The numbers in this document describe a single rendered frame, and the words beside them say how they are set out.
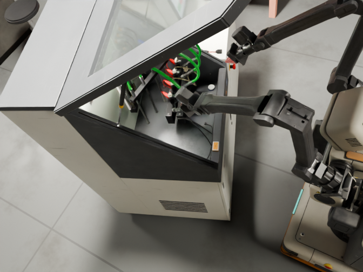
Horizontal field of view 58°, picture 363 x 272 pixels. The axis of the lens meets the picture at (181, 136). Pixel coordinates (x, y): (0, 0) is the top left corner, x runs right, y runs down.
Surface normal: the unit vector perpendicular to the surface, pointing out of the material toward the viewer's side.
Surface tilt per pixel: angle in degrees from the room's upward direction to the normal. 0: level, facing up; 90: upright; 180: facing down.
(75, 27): 0
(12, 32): 90
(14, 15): 0
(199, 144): 0
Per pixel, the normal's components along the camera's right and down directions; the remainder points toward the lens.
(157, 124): -0.19, -0.50
